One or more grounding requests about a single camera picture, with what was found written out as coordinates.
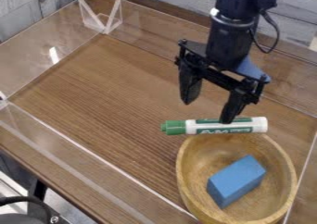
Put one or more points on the brown wooden bowl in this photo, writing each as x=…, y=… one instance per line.
x=209, y=152

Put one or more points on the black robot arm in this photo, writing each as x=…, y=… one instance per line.
x=242, y=9

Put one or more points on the green white dry-erase marker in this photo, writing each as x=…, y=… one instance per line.
x=212, y=126

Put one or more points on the blue foam block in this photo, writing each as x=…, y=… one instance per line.
x=234, y=181

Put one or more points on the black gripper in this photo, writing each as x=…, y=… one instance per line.
x=221, y=62

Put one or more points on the clear acrylic tray wall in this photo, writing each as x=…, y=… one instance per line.
x=111, y=195

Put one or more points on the clear acrylic corner bracket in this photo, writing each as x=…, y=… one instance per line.
x=102, y=22

